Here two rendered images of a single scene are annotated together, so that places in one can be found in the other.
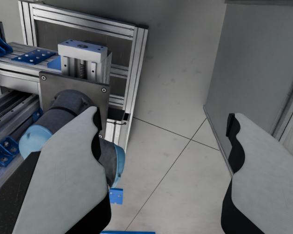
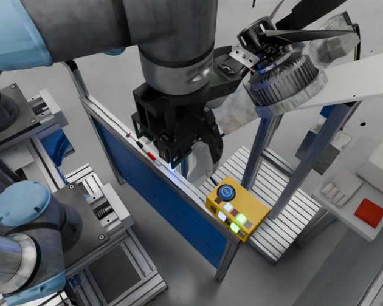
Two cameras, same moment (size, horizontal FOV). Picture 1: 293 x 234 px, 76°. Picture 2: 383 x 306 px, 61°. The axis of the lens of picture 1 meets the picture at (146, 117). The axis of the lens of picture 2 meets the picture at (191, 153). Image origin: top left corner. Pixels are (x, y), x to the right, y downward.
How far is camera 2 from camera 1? 0.48 m
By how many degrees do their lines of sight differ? 56
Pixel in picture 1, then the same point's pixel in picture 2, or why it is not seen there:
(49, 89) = (62, 197)
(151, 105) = not seen: outside the picture
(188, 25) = not seen: outside the picture
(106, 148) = (61, 258)
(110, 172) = (42, 274)
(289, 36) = not seen: outside the picture
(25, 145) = (24, 184)
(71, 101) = (72, 214)
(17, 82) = (37, 178)
